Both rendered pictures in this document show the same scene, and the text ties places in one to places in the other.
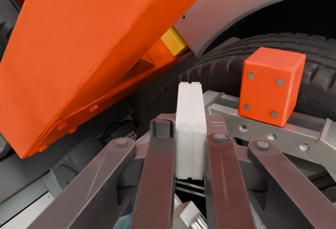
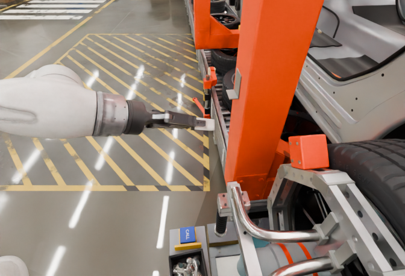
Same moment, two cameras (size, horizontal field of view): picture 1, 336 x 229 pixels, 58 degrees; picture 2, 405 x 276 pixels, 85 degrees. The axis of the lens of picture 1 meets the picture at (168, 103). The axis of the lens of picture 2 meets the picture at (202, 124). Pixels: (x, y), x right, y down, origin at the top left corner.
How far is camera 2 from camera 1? 0.53 m
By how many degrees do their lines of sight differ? 59
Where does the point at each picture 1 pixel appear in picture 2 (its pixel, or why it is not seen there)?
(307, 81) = (334, 150)
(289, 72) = (298, 138)
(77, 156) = (265, 222)
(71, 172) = not seen: hidden behind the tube
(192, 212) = (236, 186)
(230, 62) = not seen: hidden behind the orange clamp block
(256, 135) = (298, 177)
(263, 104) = (296, 157)
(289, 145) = (307, 180)
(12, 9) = not seen: hidden behind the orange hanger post
